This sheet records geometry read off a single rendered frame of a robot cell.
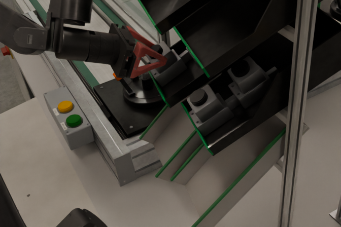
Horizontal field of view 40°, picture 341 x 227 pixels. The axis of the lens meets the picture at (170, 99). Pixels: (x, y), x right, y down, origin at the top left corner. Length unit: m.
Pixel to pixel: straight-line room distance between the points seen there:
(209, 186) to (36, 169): 0.54
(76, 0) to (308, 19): 0.39
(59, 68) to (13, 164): 0.33
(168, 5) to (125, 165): 0.47
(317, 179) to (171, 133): 0.38
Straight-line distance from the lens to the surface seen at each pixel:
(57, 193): 1.23
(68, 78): 1.42
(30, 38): 0.82
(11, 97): 3.13
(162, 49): 0.90
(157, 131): 1.08
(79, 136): 1.24
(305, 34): 0.67
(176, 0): 0.84
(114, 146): 1.17
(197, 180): 0.98
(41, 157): 1.34
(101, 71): 1.50
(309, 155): 1.25
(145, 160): 1.18
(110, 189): 1.20
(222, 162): 0.94
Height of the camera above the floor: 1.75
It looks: 39 degrees down
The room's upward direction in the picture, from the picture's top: 7 degrees counter-clockwise
